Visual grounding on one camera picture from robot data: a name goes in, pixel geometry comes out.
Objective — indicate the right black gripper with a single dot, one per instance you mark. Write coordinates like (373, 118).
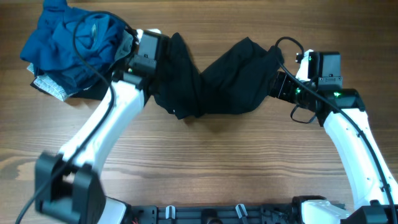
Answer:
(280, 86)

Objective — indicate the grey folded garment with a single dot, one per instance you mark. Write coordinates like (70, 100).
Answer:
(125, 46)

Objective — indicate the black t-shirt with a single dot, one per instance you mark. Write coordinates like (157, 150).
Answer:
(235, 83)

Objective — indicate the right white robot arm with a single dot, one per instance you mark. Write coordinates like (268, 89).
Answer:
(318, 87)

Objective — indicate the blue crumpled shirt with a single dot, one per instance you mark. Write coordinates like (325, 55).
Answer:
(66, 39)

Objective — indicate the white patterned cloth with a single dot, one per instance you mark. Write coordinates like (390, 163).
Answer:
(62, 84)

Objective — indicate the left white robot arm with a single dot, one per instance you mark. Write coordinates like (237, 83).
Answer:
(67, 185)

